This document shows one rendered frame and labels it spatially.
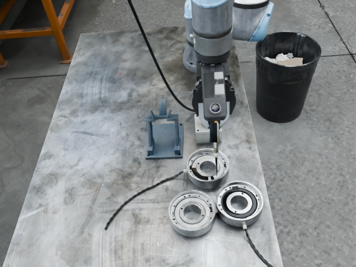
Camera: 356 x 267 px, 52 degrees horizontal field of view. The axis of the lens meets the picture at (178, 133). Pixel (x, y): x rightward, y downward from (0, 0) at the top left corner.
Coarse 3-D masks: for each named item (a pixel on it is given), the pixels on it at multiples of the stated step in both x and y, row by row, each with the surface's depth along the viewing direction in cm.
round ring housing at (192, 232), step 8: (184, 192) 84; (192, 192) 85; (200, 192) 84; (176, 200) 84; (208, 200) 83; (168, 208) 81; (184, 208) 82; (192, 208) 84; (200, 208) 82; (184, 216) 81; (200, 216) 81; (176, 224) 78; (192, 224) 80; (208, 224) 78; (184, 232) 78; (192, 232) 78; (200, 232) 78
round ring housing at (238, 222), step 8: (224, 184) 85; (232, 184) 85; (240, 184) 85; (248, 184) 84; (224, 192) 84; (240, 192) 84; (256, 192) 84; (216, 200) 82; (232, 200) 84; (240, 200) 85; (248, 200) 82; (216, 208) 83; (232, 208) 81; (248, 208) 81; (224, 216) 79; (256, 216) 79; (232, 224) 80; (240, 224) 79; (248, 224) 79
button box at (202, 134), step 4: (196, 116) 101; (196, 120) 100; (196, 124) 98; (200, 124) 98; (196, 128) 97; (200, 128) 97; (204, 128) 97; (196, 132) 96; (200, 132) 96; (204, 132) 96; (208, 132) 96; (220, 132) 97; (196, 136) 97; (200, 136) 98; (204, 136) 98; (208, 136) 98; (220, 136) 98; (196, 140) 99; (200, 140) 99; (204, 140) 99; (208, 140) 99; (220, 140) 99
